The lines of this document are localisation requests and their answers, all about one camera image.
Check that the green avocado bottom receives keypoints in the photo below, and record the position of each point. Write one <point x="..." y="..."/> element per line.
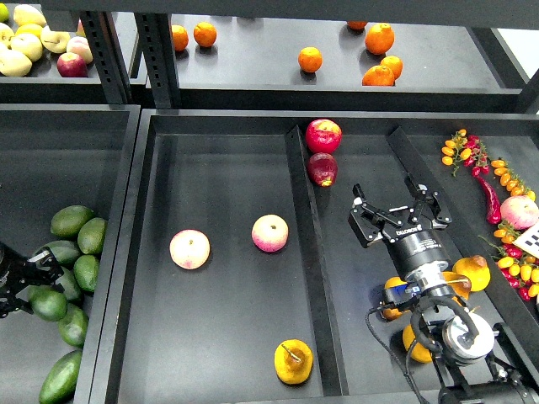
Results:
<point x="60" y="383"/>

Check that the lower cherry tomato bunch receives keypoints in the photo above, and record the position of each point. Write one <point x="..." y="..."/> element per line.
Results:
<point x="520" y="268"/>

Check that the bright red apple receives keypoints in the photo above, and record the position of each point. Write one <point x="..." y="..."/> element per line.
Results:
<point x="323" y="135"/>

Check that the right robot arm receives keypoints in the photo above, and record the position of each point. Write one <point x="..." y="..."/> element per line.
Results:
<point x="502" y="376"/>

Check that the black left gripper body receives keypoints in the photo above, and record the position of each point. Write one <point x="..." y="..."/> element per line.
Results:
<point x="12" y="271"/>

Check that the upper cherry tomato bunch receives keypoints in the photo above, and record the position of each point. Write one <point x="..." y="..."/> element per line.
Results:
<point x="465" y="150"/>

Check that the orange centre shelf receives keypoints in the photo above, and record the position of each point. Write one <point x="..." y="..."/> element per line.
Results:
<point x="310" y="59"/>

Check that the black middle tray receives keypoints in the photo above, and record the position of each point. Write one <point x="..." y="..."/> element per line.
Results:
<point x="209" y="335"/>

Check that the green avocado small right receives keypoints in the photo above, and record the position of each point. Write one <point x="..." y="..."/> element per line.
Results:
<point x="86" y="271"/>

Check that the black shelf post left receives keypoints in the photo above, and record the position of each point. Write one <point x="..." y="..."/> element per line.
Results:
<point x="100" y="31"/>

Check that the red apple on shelf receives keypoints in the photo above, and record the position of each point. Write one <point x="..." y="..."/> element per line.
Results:
<point x="71" y="65"/>

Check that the red chili pepper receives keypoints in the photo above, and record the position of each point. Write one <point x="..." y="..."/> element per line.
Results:
<point x="493" y="214"/>

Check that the orange lower right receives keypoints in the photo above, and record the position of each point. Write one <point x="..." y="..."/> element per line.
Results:
<point x="378" y="76"/>

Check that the pale yellow pear front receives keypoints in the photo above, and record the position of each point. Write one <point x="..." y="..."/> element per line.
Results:
<point x="14" y="63"/>

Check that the cherry tomato bunch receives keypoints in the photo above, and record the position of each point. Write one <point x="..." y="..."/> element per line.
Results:
<point x="465" y="150"/>
<point x="520" y="268"/>

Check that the orange small right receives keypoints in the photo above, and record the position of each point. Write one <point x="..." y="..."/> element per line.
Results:
<point x="395" y="64"/>

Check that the dark red apple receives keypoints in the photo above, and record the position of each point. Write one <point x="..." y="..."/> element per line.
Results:
<point x="322" y="169"/>

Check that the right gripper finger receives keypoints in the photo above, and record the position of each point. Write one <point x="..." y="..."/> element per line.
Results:
<point x="426" y="212"/>
<point x="368" y="222"/>

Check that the yellow pear with stem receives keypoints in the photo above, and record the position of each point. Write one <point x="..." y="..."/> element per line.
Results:
<point x="461" y="286"/>

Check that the dark avocado left middle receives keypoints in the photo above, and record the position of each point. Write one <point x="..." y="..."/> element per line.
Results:
<point x="66" y="252"/>

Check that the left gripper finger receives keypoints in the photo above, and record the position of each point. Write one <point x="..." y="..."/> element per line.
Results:
<point x="43" y="269"/>
<point x="10" y="304"/>

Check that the black left tray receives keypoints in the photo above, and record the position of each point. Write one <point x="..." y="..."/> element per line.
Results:
<point x="53" y="156"/>

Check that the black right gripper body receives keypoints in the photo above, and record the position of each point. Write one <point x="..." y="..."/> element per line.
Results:
<point x="418" y="257"/>

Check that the pink apple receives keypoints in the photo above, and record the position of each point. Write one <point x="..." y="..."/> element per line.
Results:
<point x="270" y="233"/>
<point x="189" y="249"/>

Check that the pink apple centre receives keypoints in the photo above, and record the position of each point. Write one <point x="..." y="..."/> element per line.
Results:
<point x="270" y="233"/>

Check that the dark avocado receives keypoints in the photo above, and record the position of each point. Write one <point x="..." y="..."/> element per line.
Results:
<point x="66" y="252"/>
<point x="71" y="289"/>

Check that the checkered marker card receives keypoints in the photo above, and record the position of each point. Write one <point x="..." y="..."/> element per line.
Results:
<point x="528" y="241"/>

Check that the orange under shelf edge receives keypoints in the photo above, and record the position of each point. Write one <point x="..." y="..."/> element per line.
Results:
<point x="357" y="25"/>

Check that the pink apple left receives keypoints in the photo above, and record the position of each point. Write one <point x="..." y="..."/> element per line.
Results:
<point x="189" y="249"/>

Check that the black upper shelf tray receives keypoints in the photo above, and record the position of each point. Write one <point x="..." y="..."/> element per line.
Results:
<point x="253" y="65"/>

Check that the orange large upper right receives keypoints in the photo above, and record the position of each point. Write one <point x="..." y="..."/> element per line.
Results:
<point x="380" y="38"/>

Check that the pink peach right tray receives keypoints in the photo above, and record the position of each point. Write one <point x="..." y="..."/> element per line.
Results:
<point x="520" y="211"/>

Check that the dark avocado lower middle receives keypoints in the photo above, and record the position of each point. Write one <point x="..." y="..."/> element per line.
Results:
<point x="71" y="289"/>

